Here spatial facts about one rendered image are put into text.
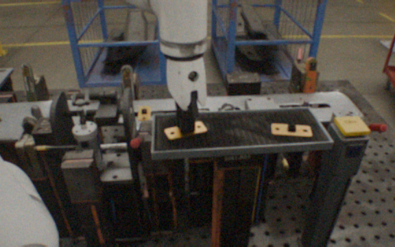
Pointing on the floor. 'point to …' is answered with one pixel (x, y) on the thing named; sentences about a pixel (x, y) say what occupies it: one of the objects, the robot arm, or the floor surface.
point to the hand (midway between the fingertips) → (185, 121)
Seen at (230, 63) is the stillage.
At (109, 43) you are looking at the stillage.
